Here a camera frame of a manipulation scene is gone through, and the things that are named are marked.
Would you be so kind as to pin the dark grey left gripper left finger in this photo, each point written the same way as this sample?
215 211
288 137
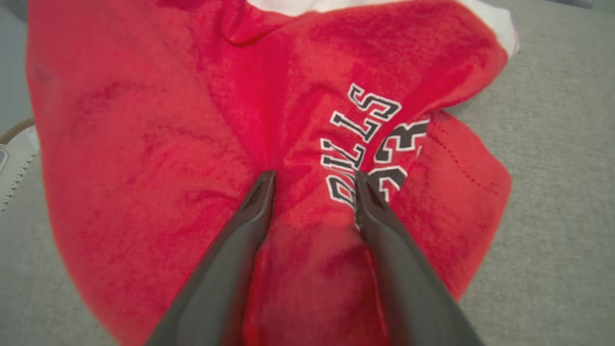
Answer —
226 269

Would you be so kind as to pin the red Bulls print garment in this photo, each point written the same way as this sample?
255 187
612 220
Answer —
144 144

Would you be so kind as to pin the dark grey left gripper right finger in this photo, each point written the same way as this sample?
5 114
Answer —
408 278

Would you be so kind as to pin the white object with brown rim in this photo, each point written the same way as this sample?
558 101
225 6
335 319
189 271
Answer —
17 158

